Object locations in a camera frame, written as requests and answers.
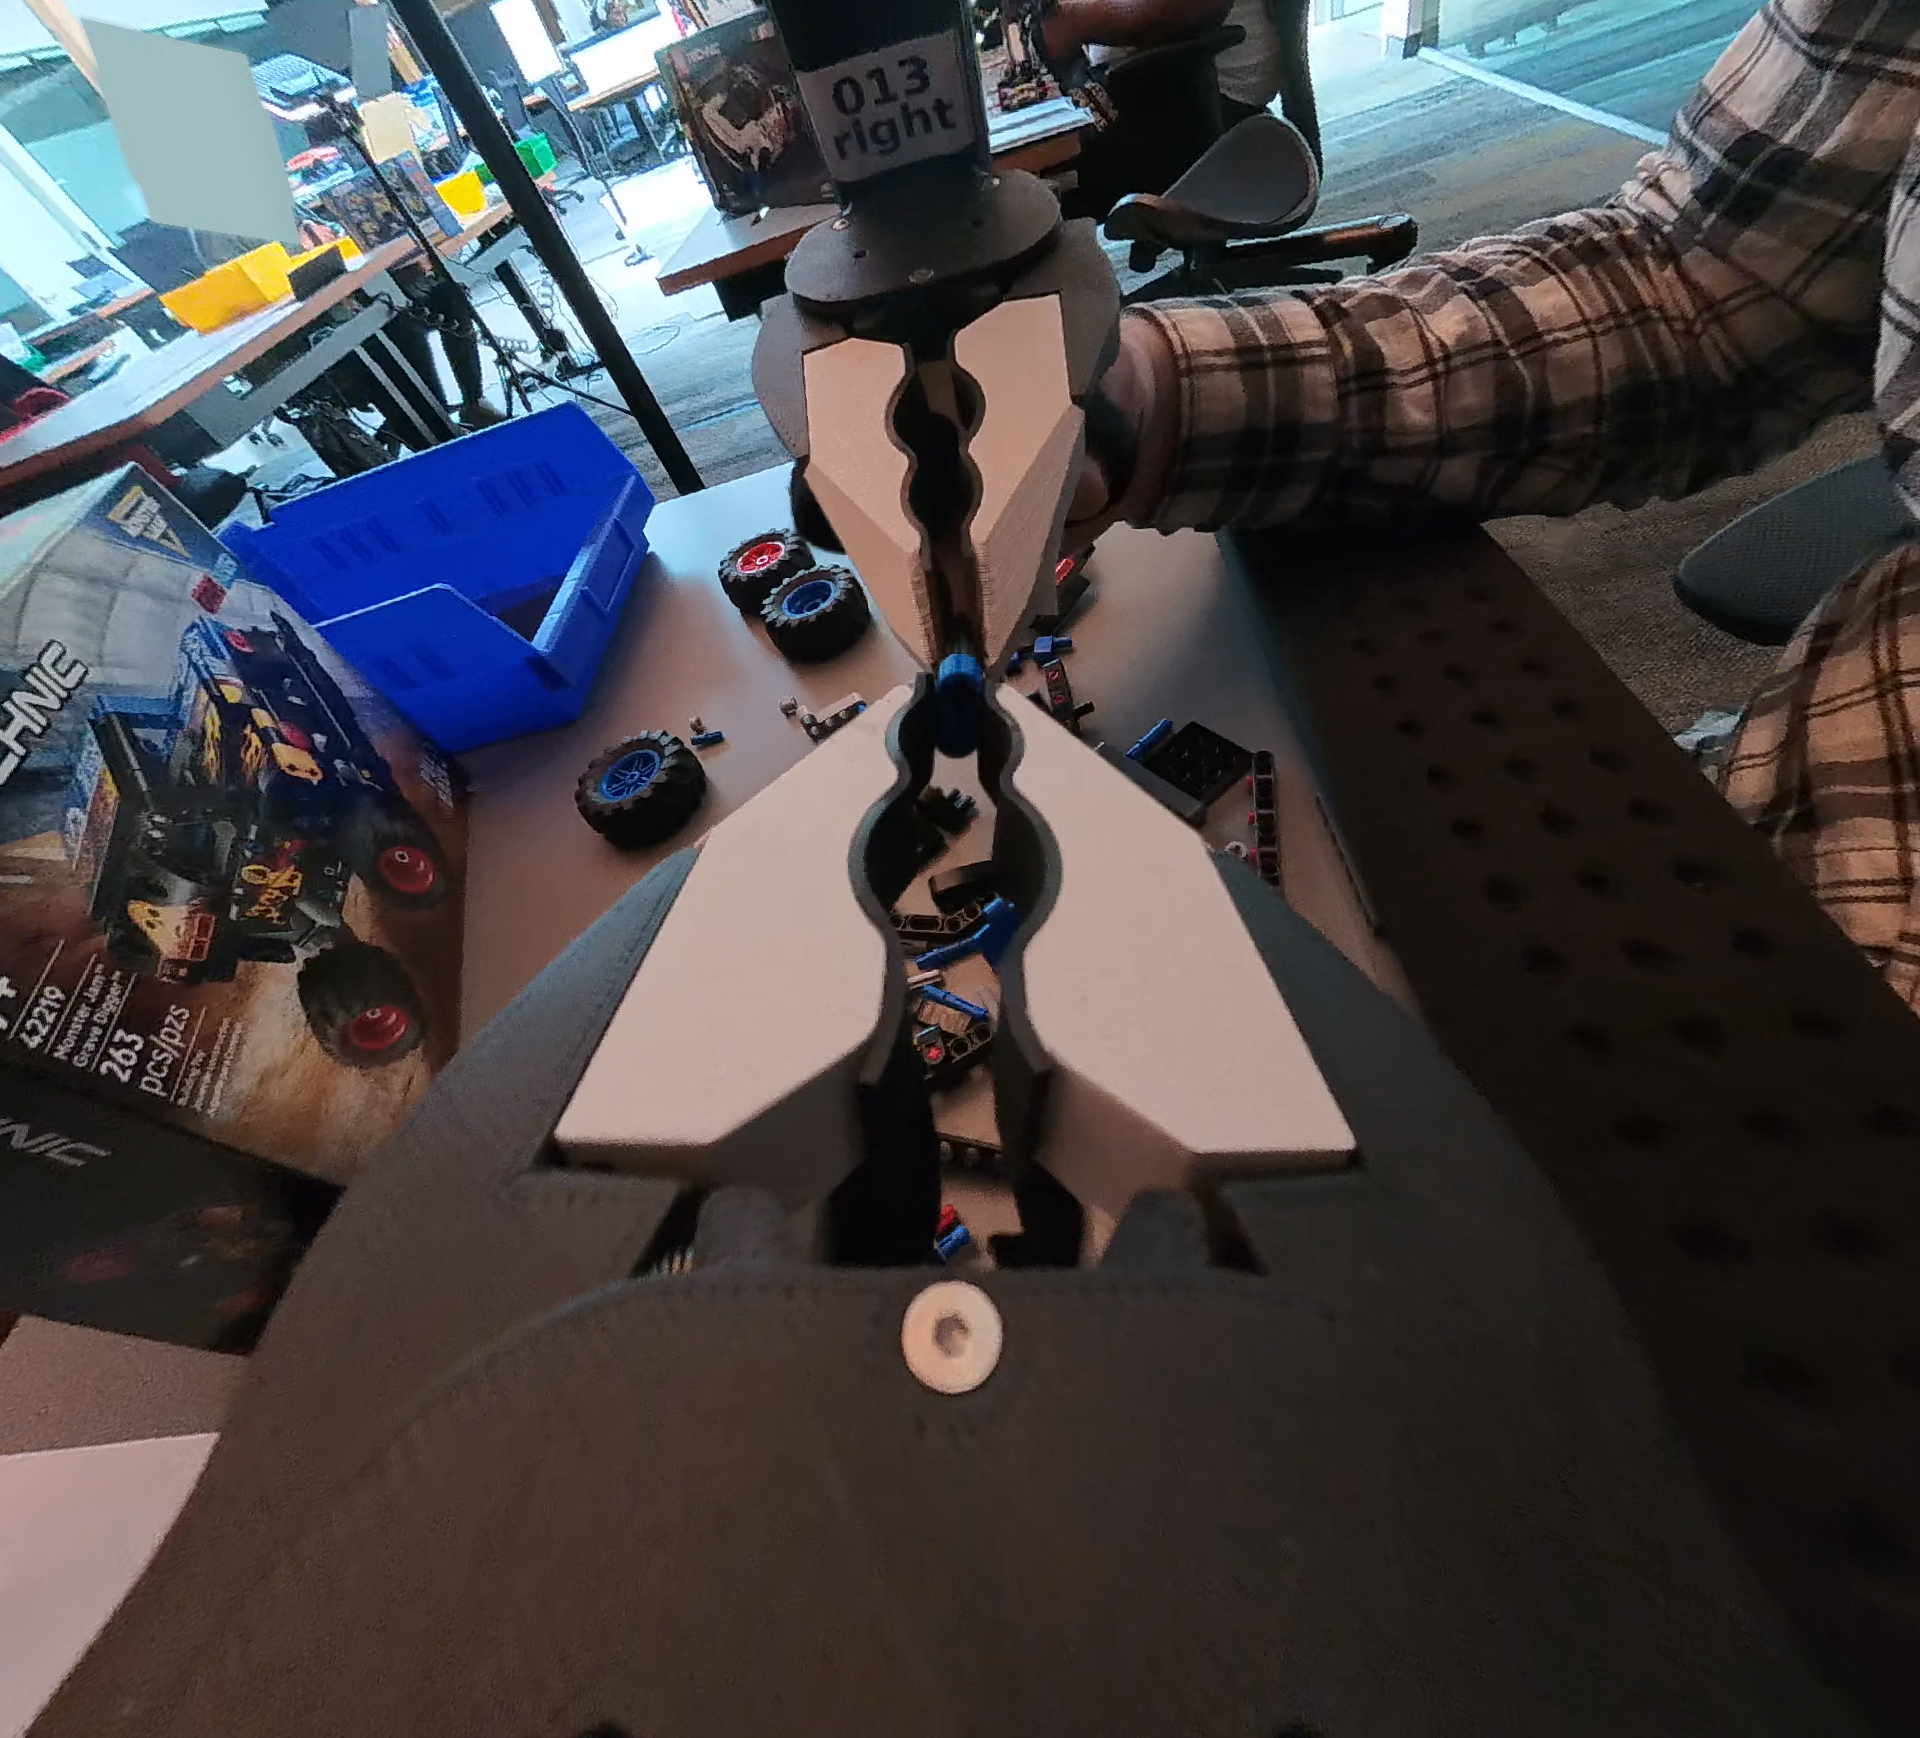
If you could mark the white desk stand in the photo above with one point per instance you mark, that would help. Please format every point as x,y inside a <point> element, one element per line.
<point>90,1589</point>

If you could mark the monster truck toy set box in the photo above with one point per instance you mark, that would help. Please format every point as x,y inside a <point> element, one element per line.
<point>211,869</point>

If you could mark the long background workbench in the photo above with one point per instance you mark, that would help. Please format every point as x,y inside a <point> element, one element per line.
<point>151,388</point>

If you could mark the black perforated board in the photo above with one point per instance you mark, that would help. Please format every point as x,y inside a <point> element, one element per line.
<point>1561,1018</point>

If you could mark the yellow bin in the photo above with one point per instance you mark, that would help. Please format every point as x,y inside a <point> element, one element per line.
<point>227,290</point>

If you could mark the black wheel red rim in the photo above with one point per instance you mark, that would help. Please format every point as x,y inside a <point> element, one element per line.
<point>756,569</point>

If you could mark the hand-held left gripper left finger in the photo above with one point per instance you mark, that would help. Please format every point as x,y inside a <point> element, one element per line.
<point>737,1018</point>

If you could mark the black saddle stool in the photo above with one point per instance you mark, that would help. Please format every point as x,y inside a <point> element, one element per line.
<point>1246,172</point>

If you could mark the blue toy frame piece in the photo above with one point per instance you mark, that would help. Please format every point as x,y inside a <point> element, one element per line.
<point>959,704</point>

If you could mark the blue plastic bin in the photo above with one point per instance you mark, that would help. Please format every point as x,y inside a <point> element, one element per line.
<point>420,539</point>

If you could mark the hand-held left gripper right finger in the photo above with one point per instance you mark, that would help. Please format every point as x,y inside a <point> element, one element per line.
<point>1186,1018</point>

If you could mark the brown background table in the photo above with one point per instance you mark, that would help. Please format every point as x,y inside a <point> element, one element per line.
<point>737,249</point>

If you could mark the grey desk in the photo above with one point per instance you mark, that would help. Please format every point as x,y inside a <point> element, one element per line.
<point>677,675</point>

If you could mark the person's right forearm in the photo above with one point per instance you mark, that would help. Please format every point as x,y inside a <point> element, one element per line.
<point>1501,329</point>

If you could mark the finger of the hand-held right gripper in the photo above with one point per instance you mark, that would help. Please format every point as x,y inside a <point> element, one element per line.
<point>1036,419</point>
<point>870,449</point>

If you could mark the person's plaid clothed body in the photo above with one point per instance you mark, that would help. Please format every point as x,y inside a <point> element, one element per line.
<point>1847,778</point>

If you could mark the black grille toy panel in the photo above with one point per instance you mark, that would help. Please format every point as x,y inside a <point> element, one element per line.
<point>1207,766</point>

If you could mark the black metal pole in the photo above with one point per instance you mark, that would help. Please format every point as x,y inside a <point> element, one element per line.
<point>480,149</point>

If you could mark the grey office chair seat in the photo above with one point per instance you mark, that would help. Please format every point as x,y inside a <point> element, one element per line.
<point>1787,554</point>

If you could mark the dark printed box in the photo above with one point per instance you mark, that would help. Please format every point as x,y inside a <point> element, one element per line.
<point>737,118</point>

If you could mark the black wheel blue rim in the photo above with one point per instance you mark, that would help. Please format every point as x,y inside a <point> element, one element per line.
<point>817,615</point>
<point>643,791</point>

